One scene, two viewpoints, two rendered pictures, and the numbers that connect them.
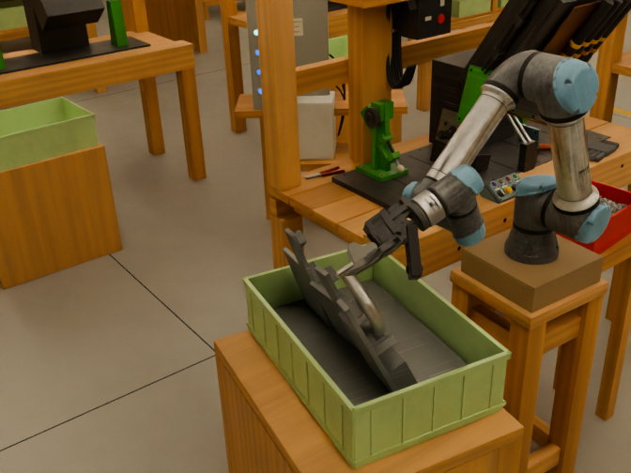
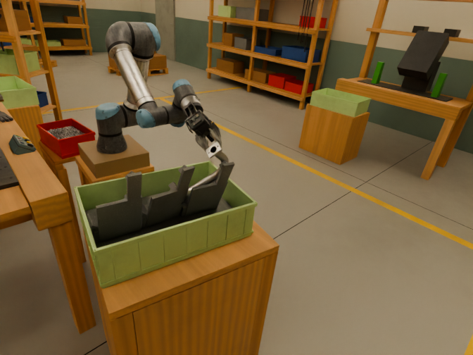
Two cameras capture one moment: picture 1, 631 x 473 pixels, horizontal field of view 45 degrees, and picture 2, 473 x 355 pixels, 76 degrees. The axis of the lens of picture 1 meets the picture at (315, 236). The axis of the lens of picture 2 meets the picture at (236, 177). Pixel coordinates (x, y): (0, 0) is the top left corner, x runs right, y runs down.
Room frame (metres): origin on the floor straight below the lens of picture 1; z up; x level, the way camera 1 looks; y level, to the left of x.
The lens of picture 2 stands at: (1.48, 0.93, 1.64)
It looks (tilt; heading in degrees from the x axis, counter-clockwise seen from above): 29 degrees down; 261
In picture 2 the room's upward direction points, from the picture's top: 5 degrees clockwise
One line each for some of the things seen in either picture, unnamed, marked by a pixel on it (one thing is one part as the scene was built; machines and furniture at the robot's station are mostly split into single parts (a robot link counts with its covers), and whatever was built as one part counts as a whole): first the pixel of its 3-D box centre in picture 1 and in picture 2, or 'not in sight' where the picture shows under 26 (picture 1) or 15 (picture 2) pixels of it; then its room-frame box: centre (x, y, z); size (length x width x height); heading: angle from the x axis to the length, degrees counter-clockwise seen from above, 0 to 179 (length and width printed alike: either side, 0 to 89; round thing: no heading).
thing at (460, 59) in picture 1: (473, 99); not in sight; (2.91, -0.64, 1.07); 0.30 x 0.18 x 0.34; 126
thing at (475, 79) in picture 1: (481, 95); not in sight; (2.64, -0.61, 1.17); 0.13 x 0.12 x 0.20; 126
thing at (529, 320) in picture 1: (527, 282); (114, 164); (1.91, -0.62, 0.83); 0.32 x 0.32 x 0.04; 32
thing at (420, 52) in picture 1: (414, 53); not in sight; (3.03, -0.42, 1.23); 1.30 x 0.05 x 0.09; 126
